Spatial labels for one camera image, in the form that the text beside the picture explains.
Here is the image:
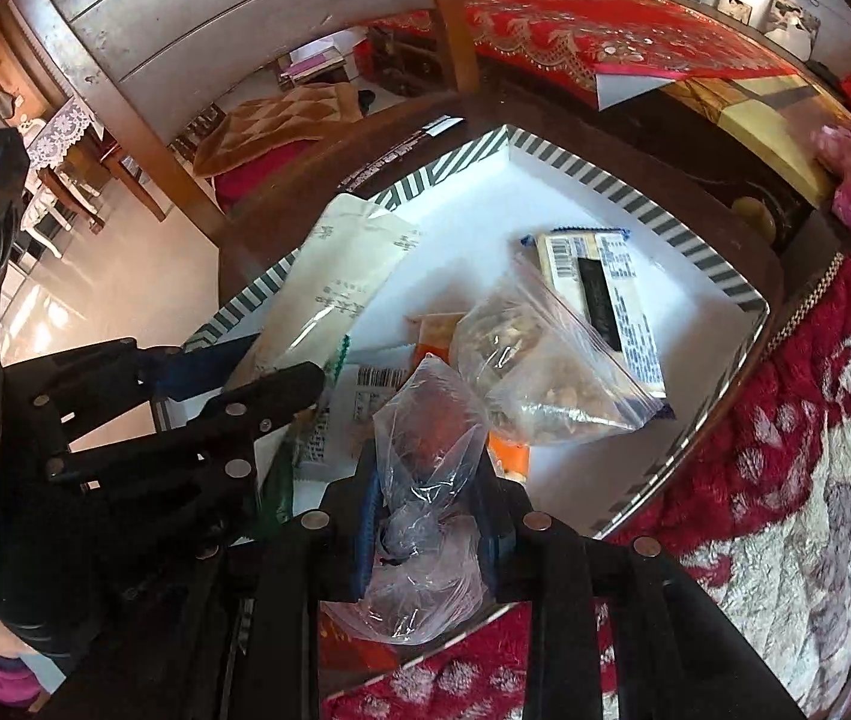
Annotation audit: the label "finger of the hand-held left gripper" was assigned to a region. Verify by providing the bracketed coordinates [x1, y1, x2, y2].
[45, 361, 326, 565]
[4, 331, 262, 460]

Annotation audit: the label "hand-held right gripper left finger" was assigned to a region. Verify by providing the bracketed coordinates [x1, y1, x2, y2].
[95, 457, 385, 720]

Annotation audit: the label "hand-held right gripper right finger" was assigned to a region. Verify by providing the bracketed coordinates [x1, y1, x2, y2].
[471, 469, 802, 720]

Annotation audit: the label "long white snack packet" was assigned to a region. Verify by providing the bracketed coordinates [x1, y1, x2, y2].
[253, 193, 424, 391]

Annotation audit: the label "clear plastic bag red contents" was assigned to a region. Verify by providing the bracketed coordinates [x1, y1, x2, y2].
[328, 356, 499, 646]

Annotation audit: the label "clear zip bag of nuts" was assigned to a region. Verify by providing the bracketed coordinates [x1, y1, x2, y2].
[450, 251, 670, 452]

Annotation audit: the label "striped cardboard box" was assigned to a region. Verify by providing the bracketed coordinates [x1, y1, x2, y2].
[151, 124, 772, 680]

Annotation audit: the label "yellow cracker packet blue edges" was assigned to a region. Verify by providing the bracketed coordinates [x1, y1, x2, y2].
[519, 229, 676, 418]

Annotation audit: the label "small white barcode packet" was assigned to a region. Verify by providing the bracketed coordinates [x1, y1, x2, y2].
[294, 364, 416, 482]

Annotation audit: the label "lace covered side table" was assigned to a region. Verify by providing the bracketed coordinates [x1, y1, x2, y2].
[19, 94, 110, 235]

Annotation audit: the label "orange snack packet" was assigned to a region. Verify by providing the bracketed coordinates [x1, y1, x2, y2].
[404, 311, 472, 361]

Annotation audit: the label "brown quilted cushion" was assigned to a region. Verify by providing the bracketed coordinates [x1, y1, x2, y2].
[193, 82, 364, 178]

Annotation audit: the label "floral plush blanket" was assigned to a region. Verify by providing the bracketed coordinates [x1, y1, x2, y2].
[320, 247, 851, 720]

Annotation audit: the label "red embroidered cloth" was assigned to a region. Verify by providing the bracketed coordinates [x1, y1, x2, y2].
[373, 0, 802, 112]

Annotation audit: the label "yellow wooden cabinet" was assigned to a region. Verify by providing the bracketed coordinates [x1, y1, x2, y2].
[658, 73, 850, 241]

